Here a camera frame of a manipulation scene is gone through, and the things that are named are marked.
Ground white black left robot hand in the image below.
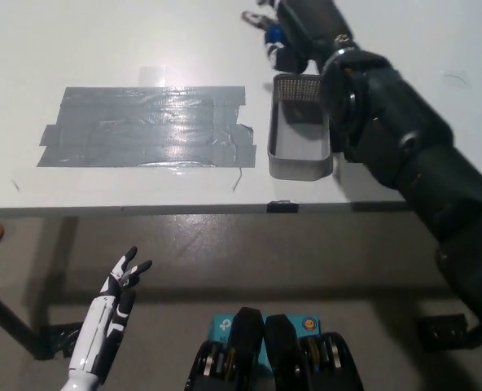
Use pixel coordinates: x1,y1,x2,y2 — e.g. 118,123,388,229
67,245,153,384

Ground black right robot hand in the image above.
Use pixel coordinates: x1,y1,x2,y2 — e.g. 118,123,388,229
261,0,356,75

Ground blue handled plier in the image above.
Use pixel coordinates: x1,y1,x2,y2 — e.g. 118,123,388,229
242,10,286,45

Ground grey plastic basket container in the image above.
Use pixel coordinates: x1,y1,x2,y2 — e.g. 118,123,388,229
266,73,334,181

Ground black teal robot torso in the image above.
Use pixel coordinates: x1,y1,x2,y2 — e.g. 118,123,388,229
186,307,364,391

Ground black table leg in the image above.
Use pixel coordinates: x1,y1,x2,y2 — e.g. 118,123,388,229
0,279,46,362

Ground small black tape strip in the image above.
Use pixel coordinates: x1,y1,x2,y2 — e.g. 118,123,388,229
266,200,300,214

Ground grey duct tape patch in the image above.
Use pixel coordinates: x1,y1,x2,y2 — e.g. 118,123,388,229
36,85,258,169

